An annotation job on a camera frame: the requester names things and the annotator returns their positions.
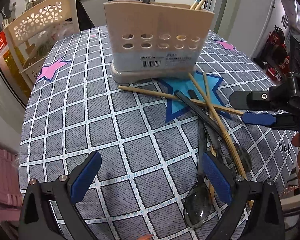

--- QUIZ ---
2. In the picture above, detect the beige flower-cutout storage rack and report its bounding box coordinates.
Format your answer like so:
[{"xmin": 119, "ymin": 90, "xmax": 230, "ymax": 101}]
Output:
[{"xmin": 4, "ymin": 0, "xmax": 79, "ymax": 89}]

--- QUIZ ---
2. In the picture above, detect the person's left hand fingertip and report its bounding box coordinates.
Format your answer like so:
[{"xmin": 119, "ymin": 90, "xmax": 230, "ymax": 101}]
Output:
[{"xmin": 137, "ymin": 234, "xmax": 153, "ymax": 240}]

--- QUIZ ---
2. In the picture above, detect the pink plastic stool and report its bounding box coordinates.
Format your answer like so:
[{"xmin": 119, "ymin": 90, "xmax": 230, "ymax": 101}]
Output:
[{"xmin": 0, "ymin": 149, "xmax": 23, "ymax": 231}]

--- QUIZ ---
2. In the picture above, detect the grey checkered star tablecloth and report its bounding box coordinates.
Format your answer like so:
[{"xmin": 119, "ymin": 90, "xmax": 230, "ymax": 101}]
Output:
[{"xmin": 19, "ymin": 26, "xmax": 298, "ymax": 239}]

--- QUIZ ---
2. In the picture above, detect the long bamboo chopstick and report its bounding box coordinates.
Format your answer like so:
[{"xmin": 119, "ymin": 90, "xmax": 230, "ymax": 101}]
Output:
[{"xmin": 187, "ymin": 72, "xmax": 254, "ymax": 209}]

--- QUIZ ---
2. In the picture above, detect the black spoon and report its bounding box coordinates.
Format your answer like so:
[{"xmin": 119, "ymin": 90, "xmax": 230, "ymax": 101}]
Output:
[{"xmin": 184, "ymin": 127, "xmax": 212, "ymax": 229}]

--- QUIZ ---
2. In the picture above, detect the beige plastic utensil holder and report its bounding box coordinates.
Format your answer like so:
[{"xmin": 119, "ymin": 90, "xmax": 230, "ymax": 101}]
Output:
[{"xmin": 104, "ymin": 0, "xmax": 214, "ymax": 83}]

